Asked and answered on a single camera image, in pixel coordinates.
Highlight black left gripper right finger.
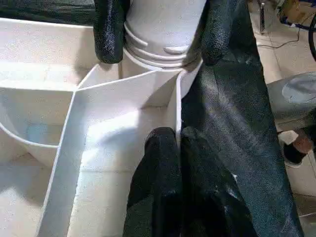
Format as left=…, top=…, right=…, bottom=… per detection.
left=180, top=126, right=257, bottom=237

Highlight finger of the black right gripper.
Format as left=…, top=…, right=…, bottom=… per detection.
left=199, top=0, right=248, bottom=68
left=93, top=0, right=131, bottom=65

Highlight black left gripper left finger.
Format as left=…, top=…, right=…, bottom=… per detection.
left=122, top=127, right=183, bottom=237

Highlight white plastic table leg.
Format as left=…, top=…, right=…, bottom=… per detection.
left=121, top=0, right=209, bottom=71

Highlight white plastic table top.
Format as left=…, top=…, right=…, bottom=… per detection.
left=0, top=17, right=205, bottom=237

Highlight small tan box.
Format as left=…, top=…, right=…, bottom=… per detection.
left=278, top=0, right=309, bottom=24

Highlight black floor cable bundle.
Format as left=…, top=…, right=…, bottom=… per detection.
left=307, top=10, right=316, bottom=63

